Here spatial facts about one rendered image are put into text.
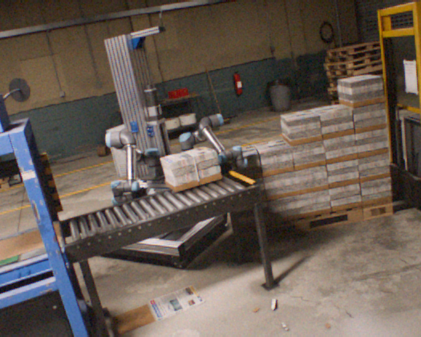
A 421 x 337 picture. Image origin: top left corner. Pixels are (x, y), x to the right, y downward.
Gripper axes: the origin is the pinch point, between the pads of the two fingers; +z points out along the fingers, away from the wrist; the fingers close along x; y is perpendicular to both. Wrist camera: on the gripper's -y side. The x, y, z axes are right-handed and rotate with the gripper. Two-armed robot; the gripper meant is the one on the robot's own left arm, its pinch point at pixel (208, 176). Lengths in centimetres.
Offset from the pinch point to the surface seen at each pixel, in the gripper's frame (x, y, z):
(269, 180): -7, -22, -58
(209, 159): 24.3, 19.9, 4.4
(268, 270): 63, -64, -11
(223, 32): -672, 136, -332
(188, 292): 29, -77, 44
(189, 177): 24.5, 10.5, 22.7
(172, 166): 24.4, 22.4, 34.0
